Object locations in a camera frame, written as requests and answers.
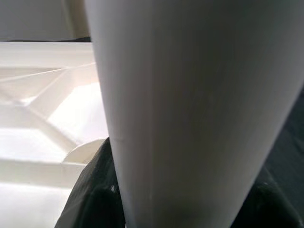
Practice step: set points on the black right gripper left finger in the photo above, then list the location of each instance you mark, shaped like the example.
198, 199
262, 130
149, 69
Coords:
95, 204

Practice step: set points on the white plastic table leg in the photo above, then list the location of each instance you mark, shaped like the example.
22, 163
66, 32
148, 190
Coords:
190, 107

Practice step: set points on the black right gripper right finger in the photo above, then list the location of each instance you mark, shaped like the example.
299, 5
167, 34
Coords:
266, 209

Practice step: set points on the black cloth table cover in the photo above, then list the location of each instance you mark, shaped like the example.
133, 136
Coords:
285, 142

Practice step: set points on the white plastic table top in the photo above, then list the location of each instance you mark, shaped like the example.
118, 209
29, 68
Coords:
35, 142

